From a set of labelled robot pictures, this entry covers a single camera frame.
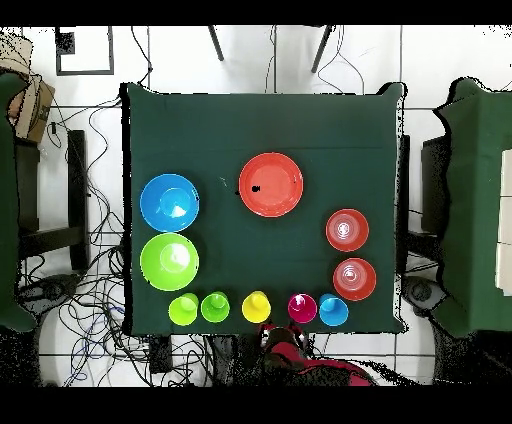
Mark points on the black tripod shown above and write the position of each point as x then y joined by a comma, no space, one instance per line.
216,44

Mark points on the yellow cup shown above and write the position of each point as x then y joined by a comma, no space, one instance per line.
256,308

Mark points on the black bench frame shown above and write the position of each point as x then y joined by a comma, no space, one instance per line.
434,184
78,192

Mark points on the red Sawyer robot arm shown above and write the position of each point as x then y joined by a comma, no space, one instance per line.
320,372

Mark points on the grey stand base with knob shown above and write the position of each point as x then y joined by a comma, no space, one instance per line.
48,292

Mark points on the lime green cup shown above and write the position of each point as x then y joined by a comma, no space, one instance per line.
183,311

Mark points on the blue bowl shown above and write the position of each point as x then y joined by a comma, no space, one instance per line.
169,202

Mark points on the cardboard box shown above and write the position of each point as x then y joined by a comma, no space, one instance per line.
30,108

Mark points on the pink cup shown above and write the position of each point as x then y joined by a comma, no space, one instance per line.
302,308

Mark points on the lime green bowl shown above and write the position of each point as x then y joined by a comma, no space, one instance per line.
169,262

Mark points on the white block stack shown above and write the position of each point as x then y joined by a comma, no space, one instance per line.
504,224

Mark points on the dark green side tablecloth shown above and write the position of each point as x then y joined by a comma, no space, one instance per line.
476,180
8,200

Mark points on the blue cup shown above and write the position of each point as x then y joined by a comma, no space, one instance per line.
333,311

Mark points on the grey chair base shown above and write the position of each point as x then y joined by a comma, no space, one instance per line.
422,292

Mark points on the black square floor frame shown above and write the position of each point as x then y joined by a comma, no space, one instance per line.
64,44

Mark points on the large orange bowl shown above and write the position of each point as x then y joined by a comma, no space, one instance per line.
276,188

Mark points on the black power strip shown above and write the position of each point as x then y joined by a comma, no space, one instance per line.
160,354

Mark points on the small orange bowl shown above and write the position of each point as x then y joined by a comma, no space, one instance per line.
354,279
347,230

